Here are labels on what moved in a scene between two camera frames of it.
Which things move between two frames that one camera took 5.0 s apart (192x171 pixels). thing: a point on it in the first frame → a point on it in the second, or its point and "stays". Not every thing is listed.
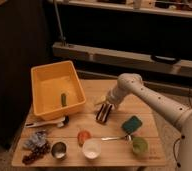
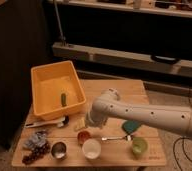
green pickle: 63,100 stays
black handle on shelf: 165,59 stays
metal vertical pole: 58,17 stays
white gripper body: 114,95 → 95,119
